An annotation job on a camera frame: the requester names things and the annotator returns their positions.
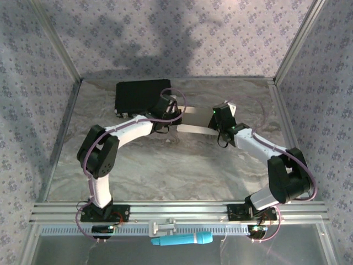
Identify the black hard case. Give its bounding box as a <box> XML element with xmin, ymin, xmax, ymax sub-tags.
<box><xmin>114</xmin><ymin>79</ymin><xmax>172</xmax><ymax>119</ymax></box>

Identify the small black electronics module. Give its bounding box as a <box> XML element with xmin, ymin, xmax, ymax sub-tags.
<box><xmin>92</xmin><ymin>225</ymin><xmax>115</xmax><ymax>240</ymax></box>
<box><xmin>247</xmin><ymin>225</ymin><xmax>268</xmax><ymax>240</ymax></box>

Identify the blue marker pen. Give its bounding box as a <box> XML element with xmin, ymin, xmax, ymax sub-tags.
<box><xmin>151</xmin><ymin>231</ymin><xmax>213</xmax><ymax>246</ymax></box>

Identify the grey lower shelf panel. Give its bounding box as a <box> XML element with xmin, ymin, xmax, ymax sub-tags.
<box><xmin>35</xmin><ymin>234</ymin><xmax>327</xmax><ymax>265</ymax></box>

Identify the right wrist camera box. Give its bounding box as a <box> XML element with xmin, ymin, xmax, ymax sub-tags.
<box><xmin>226</xmin><ymin>101</ymin><xmax>237</xmax><ymax>119</ymax></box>

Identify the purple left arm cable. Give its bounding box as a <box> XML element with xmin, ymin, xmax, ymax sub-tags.
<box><xmin>76</xmin><ymin>87</ymin><xmax>189</xmax><ymax>244</ymax></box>

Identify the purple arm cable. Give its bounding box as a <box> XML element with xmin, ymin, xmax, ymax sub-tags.
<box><xmin>224</xmin><ymin>96</ymin><xmax>317</xmax><ymax>244</ymax></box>
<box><xmin>76</xmin><ymin>87</ymin><xmax>189</xmax><ymax>244</ymax></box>

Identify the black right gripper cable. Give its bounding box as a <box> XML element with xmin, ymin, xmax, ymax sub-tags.
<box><xmin>217</xmin><ymin>131</ymin><xmax>232</xmax><ymax>149</ymax></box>

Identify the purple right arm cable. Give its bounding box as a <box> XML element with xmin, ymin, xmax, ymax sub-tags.
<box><xmin>224</xmin><ymin>96</ymin><xmax>317</xmax><ymax>244</ymax></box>

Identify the aluminium side rail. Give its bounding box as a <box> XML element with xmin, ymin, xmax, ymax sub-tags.
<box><xmin>269</xmin><ymin>78</ymin><xmax>317</xmax><ymax>204</ymax></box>
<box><xmin>41</xmin><ymin>78</ymin><xmax>84</xmax><ymax>204</ymax></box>

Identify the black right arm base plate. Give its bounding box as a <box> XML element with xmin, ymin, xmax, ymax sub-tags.
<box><xmin>227</xmin><ymin>204</ymin><xmax>278</xmax><ymax>221</ymax></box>

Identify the aluminium frame rail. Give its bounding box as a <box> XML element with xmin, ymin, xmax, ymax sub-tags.
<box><xmin>29</xmin><ymin>200</ymin><xmax>330</xmax><ymax>223</ymax></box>

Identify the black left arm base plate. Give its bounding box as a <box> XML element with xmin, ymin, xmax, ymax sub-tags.
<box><xmin>79</xmin><ymin>204</ymin><xmax>131</xmax><ymax>223</ymax></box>

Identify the grey metal clamp bracket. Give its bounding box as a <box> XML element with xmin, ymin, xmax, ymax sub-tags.
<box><xmin>148</xmin><ymin>218</ymin><xmax>177</xmax><ymax>238</ymax></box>

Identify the aluminium frame post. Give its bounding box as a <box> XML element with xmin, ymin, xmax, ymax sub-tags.
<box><xmin>274</xmin><ymin>0</ymin><xmax>328</xmax><ymax>85</ymax></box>
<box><xmin>27</xmin><ymin>0</ymin><xmax>84</xmax><ymax>83</ymax></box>

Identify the grey slotted cable duct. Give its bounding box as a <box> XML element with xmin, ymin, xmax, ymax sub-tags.
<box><xmin>40</xmin><ymin>224</ymin><xmax>259</xmax><ymax>237</ymax></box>

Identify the aluminium frame leg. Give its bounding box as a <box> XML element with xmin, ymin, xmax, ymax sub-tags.
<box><xmin>317</xmin><ymin>220</ymin><xmax>336</xmax><ymax>265</ymax></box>
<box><xmin>20</xmin><ymin>223</ymin><xmax>42</xmax><ymax>265</ymax></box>

